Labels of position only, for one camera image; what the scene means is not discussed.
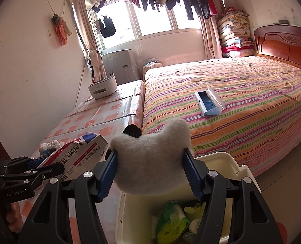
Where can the person's left hand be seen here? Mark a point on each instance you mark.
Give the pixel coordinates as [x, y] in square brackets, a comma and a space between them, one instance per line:
[14, 218]

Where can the white red medicine box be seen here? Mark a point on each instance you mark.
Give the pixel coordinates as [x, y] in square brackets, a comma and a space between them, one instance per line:
[82, 155]

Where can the cream plastic bin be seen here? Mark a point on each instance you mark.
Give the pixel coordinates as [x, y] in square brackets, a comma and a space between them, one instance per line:
[224, 167]

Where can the dark hanging garment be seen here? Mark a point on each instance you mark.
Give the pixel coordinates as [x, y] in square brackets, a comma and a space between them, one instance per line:
[107, 28]

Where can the beige curtain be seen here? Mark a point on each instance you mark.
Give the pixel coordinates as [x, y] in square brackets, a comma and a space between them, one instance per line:
[211, 38]
[82, 17]

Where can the window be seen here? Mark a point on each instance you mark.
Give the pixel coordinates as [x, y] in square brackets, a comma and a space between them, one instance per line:
[153, 20]

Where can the blue white plastic case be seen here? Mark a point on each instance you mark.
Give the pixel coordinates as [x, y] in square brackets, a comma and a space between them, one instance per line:
[206, 101]

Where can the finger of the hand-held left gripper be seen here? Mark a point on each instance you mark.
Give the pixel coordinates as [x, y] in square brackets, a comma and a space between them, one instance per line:
[51, 169]
[18, 162]

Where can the green tissue packet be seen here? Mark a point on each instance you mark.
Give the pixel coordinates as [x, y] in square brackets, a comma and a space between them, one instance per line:
[170, 223]

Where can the wooden headboard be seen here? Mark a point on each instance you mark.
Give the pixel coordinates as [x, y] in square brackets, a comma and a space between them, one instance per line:
[287, 48]

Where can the black round object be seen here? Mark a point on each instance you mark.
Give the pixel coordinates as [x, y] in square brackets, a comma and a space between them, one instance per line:
[132, 131]

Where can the orange checked tablecloth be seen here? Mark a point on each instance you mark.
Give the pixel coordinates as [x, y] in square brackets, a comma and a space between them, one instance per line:
[102, 111]

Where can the bed with striped sheet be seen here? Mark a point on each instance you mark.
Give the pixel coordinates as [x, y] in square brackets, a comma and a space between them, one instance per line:
[242, 106]

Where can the yellow green soft item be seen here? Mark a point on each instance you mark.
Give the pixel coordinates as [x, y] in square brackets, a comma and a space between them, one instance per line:
[195, 211]

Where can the orange cloth on hook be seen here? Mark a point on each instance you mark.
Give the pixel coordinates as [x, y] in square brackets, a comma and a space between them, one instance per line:
[61, 33]

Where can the white appliance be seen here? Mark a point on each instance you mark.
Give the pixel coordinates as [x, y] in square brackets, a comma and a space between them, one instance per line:
[122, 66]

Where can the row of hanging clothes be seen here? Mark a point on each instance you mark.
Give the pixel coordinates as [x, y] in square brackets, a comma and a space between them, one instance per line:
[188, 2]

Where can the stack of folded quilts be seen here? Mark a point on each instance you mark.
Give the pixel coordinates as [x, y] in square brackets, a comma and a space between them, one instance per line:
[234, 33]

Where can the polka dot fabric bundle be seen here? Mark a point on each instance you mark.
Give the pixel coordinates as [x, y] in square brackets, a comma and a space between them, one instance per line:
[153, 66]

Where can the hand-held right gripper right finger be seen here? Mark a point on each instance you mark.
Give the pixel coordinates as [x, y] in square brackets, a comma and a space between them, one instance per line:
[193, 178]

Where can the white plush toy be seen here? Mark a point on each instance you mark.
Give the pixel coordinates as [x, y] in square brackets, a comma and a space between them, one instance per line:
[150, 157]

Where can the white desk organizer box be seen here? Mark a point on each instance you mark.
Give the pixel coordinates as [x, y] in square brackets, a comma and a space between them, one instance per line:
[102, 89]

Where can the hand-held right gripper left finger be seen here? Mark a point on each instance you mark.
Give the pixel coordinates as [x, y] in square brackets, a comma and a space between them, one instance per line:
[107, 178]

